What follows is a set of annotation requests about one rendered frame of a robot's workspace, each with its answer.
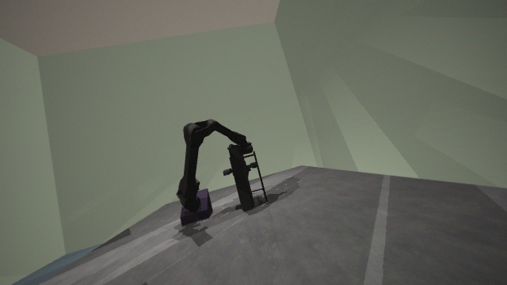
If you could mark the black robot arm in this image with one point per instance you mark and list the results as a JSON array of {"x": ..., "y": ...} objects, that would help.
[{"x": 194, "y": 134}]

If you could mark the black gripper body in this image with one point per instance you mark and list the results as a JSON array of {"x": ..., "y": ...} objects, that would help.
[{"x": 252, "y": 165}]

